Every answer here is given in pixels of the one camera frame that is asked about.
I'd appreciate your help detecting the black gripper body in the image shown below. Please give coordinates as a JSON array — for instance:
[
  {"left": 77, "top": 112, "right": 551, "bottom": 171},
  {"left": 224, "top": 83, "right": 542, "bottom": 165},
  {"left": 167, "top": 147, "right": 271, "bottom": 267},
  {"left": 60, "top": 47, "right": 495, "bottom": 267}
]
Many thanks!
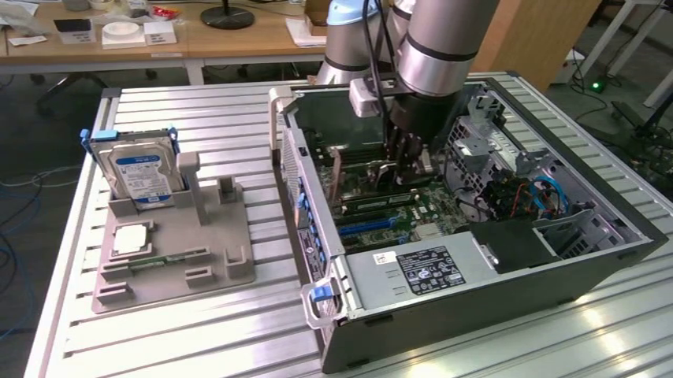
[{"left": 386, "top": 91, "right": 459, "bottom": 143}]

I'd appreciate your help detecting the low profile graphics card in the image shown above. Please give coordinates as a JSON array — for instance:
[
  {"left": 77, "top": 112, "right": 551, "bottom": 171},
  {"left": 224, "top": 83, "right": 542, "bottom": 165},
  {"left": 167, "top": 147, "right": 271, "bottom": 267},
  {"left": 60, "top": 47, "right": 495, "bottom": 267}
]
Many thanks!
[{"left": 326, "top": 145, "right": 407, "bottom": 208}]

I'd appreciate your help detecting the green motherboard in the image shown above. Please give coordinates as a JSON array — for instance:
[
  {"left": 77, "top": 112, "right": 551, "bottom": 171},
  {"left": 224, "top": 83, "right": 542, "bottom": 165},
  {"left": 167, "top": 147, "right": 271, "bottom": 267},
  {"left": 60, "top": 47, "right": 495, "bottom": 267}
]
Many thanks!
[{"left": 302, "top": 129, "right": 474, "bottom": 254}]

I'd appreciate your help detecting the tall metal disk bay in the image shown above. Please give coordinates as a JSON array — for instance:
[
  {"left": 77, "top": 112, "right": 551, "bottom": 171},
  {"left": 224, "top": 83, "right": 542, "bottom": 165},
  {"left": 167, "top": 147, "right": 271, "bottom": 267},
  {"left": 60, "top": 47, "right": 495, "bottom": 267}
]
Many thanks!
[{"left": 443, "top": 113, "right": 527, "bottom": 187}]

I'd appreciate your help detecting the black RAM stick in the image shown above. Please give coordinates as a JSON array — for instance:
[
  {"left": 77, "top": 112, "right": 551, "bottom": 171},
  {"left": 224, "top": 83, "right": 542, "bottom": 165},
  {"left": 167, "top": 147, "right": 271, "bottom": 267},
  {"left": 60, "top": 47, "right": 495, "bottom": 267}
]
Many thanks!
[{"left": 340, "top": 191, "right": 418, "bottom": 212}]

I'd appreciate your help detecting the blue expansion slot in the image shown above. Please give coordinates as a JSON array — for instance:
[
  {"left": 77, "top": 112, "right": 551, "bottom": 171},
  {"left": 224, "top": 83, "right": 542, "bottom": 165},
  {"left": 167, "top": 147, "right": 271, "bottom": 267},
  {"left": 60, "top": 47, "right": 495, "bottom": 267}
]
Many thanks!
[{"left": 335, "top": 217, "right": 398, "bottom": 238}]

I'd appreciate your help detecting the wooden cabinet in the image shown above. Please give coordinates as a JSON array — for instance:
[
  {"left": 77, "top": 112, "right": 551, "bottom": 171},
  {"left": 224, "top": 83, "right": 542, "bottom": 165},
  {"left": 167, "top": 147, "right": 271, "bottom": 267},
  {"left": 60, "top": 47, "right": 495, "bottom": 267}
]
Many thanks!
[{"left": 465, "top": 0, "right": 604, "bottom": 90}]

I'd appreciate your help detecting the stack of white papers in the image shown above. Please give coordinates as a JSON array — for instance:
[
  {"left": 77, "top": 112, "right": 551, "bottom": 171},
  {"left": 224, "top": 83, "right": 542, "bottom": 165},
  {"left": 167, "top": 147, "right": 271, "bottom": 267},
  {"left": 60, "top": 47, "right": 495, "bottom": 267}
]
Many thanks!
[{"left": 284, "top": 17, "right": 328, "bottom": 49}]

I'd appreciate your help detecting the grey power supply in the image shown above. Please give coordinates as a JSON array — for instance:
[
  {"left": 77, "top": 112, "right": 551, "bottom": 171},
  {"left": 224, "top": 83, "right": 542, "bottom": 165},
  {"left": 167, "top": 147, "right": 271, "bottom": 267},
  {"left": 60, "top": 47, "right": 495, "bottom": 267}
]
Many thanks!
[{"left": 335, "top": 232, "right": 498, "bottom": 313}]

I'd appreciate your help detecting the small cardboard box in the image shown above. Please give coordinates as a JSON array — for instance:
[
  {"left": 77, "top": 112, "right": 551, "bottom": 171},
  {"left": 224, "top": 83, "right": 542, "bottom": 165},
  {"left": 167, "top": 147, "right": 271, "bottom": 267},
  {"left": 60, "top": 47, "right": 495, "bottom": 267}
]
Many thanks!
[{"left": 304, "top": 0, "right": 332, "bottom": 28}]

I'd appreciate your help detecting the low grey disk bay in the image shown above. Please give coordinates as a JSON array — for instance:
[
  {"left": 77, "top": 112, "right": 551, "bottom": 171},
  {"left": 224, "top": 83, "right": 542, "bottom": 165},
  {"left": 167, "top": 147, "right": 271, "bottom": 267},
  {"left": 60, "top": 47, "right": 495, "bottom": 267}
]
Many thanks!
[{"left": 530, "top": 207, "right": 633, "bottom": 261}]

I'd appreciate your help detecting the black open PC case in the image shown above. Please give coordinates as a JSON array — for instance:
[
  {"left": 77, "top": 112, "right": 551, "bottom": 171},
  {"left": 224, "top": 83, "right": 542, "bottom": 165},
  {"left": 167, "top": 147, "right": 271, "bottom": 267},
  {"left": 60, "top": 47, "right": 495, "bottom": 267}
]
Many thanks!
[{"left": 267, "top": 76, "right": 670, "bottom": 375}]

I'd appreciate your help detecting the wooden desk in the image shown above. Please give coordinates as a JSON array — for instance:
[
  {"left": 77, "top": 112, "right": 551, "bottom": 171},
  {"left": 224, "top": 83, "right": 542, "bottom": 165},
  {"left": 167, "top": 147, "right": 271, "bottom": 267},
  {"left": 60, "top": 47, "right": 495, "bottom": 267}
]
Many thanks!
[{"left": 0, "top": 0, "right": 331, "bottom": 76}]

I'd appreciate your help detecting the black floor stand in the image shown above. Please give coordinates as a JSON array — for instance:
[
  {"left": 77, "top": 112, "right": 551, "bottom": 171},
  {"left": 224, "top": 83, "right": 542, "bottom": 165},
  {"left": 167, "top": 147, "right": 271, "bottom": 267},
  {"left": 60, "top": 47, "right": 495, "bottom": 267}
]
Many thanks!
[{"left": 612, "top": 74, "right": 673, "bottom": 139}]

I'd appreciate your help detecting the black round stand base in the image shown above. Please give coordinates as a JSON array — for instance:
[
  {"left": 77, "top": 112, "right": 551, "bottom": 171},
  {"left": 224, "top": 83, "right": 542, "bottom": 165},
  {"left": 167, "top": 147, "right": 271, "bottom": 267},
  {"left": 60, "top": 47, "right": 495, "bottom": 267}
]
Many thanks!
[{"left": 199, "top": 0, "right": 256, "bottom": 31}]

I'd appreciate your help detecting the grey parts rack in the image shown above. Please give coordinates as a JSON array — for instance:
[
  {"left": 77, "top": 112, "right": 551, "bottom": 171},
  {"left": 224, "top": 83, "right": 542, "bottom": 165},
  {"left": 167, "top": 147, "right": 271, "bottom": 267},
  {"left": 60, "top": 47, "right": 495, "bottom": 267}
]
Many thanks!
[{"left": 89, "top": 151, "right": 259, "bottom": 316}]

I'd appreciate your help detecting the hard disk with blue rails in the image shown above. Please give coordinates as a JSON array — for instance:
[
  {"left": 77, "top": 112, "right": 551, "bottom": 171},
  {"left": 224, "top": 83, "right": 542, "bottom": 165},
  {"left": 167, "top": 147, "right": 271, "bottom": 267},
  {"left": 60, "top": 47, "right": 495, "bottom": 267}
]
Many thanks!
[{"left": 76, "top": 124, "right": 183, "bottom": 212}]

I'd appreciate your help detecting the plain white box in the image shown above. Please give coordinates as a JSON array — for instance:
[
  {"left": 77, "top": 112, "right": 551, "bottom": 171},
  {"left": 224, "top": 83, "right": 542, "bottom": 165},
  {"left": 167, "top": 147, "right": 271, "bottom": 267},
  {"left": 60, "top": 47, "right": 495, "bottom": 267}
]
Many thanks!
[{"left": 142, "top": 20, "right": 179, "bottom": 46}]

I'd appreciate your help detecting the green RAM stick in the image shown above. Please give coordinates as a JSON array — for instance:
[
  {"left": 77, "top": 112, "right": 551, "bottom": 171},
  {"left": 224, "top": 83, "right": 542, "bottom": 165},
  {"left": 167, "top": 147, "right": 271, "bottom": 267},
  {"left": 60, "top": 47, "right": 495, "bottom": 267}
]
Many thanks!
[{"left": 125, "top": 254, "right": 191, "bottom": 272}]

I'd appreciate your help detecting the red packet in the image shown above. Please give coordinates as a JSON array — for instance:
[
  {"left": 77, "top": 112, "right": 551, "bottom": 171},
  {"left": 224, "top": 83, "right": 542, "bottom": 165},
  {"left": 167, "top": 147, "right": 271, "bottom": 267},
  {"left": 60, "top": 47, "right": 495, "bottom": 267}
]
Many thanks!
[{"left": 148, "top": 4, "right": 179, "bottom": 21}]

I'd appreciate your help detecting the silver CPU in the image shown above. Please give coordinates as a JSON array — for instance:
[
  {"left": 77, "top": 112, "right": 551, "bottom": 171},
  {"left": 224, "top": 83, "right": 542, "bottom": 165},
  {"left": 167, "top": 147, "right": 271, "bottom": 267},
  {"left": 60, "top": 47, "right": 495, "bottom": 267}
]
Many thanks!
[{"left": 111, "top": 225, "right": 151, "bottom": 255}]

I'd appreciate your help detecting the white box with round insert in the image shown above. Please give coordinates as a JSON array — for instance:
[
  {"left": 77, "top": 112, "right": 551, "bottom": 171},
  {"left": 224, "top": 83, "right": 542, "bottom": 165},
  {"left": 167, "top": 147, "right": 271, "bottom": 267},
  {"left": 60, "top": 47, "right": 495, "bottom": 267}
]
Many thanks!
[{"left": 100, "top": 20, "right": 147, "bottom": 50}]

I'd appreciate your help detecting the black office chair base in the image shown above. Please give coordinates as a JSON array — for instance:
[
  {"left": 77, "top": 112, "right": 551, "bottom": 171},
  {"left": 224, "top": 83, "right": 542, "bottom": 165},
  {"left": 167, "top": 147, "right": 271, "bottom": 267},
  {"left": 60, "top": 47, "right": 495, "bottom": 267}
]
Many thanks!
[{"left": 29, "top": 70, "right": 109, "bottom": 117}]

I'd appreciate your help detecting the white box with black top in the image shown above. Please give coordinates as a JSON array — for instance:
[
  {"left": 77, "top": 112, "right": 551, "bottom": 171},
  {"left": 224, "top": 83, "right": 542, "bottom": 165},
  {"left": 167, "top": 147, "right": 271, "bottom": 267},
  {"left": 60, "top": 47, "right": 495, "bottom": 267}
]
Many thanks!
[{"left": 52, "top": 18, "right": 96, "bottom": 46}]

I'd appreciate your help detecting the white paper card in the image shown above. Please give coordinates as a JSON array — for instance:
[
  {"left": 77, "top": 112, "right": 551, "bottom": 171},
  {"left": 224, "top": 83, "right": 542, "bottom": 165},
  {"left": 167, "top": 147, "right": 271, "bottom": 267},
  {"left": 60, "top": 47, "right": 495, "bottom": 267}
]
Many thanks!
[{"left": 7, "top": 35, "right": 49, "bottom": 48}]

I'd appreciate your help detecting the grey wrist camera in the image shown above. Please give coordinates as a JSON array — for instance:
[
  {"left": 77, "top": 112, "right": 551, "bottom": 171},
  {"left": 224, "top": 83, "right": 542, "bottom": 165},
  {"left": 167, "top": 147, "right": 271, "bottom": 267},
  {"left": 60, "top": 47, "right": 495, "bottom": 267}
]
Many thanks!
[{"left": 348, "top": 77, "right": 397, "bottom": 118}]

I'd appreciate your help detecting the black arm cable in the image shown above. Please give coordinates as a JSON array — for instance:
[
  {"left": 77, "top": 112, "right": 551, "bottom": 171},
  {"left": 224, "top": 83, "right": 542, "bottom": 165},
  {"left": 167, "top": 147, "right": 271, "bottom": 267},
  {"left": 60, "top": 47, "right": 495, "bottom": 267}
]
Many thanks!
[{"left": 360, "top": 0, "right": 402, "bottom": 119}]

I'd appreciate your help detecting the orange wire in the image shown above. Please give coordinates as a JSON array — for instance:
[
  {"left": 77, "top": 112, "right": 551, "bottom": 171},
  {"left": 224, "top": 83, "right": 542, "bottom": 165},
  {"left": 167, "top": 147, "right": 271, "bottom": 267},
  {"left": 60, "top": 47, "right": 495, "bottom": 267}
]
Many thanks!
[{"left": 513, "top": 183, "right": 529, "bottom": 216}]

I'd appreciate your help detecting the blue wire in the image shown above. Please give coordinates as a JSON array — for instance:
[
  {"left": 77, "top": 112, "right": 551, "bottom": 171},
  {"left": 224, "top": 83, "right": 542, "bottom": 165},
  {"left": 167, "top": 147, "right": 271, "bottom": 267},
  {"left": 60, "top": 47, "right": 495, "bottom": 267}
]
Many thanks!
[{"left": 527, "top": 177, "right": 571, "bottom": 217}]

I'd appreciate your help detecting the white table frame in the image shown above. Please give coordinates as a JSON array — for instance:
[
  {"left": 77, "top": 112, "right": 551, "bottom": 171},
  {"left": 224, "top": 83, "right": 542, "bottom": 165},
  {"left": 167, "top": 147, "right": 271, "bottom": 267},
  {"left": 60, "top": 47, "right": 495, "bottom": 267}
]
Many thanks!
[{"left": 577, "top": 0, "right": 673, "bottom": 108}]

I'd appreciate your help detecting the blue floor cable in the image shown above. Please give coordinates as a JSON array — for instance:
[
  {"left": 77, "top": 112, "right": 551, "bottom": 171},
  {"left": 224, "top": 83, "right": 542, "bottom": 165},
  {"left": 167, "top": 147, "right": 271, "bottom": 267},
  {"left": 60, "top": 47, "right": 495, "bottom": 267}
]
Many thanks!
[{"left": 0, "top": 169, "right": 49, "bottom": 339}]

